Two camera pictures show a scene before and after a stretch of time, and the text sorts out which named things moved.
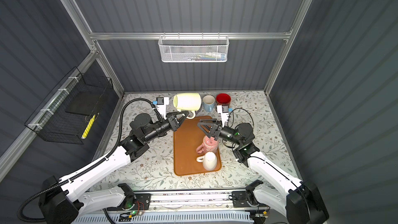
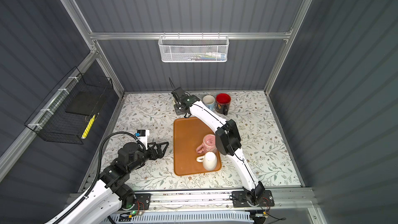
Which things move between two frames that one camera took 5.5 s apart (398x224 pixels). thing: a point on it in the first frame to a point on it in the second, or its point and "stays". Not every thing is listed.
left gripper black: (172, 123) to (154, 156)
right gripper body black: (228, 134) to (178, 109)
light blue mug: (209, 102) stays
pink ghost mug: (210, 144) stays
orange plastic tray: (186, 140) stays
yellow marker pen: (87, 127) stays
